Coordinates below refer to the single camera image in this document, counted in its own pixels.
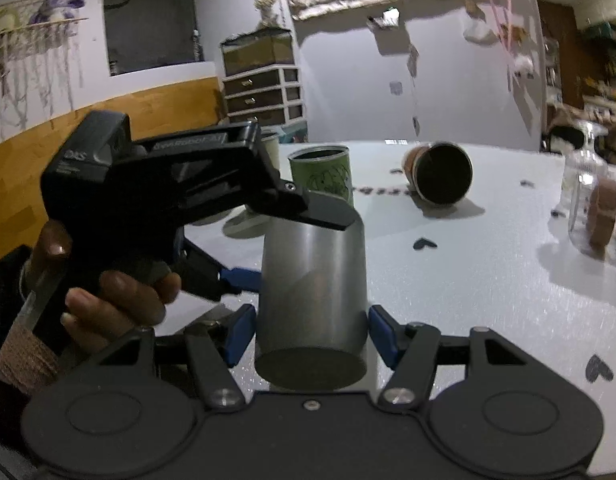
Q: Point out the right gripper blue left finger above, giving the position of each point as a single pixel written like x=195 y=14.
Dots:
x=216 y=343

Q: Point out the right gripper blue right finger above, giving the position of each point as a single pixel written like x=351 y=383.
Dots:
x=410 y=351

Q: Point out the grey metal cup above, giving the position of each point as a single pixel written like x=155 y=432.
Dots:
x=311 y=322

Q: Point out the white paper cup yellow band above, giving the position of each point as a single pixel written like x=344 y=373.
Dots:
x=270 y=141

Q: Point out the brown sleeved cup lying down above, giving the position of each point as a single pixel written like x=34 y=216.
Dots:
x=439 y=173

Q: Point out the person's left hand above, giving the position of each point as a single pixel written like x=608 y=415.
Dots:
x=118 y=304

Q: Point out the white dark drawer unit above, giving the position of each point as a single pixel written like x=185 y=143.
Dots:
x=270 y=95

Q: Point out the green tin can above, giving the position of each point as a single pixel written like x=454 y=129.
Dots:
x=324 y=169

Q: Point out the purple plush on shelf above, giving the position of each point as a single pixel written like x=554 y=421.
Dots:
x=51 y=11

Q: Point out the glass fish tank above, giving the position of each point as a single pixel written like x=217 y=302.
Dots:
x=263 y=47

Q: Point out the clear glass jar brown bands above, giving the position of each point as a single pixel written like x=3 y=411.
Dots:
x=592 y=219

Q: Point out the upside-down wine glass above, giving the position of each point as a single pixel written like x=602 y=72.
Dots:
x=582 y=161

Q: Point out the dried flower vase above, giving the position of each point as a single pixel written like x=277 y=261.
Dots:
x=268 y=17

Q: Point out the white plush toy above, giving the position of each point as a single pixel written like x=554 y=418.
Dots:
x=523 y=66

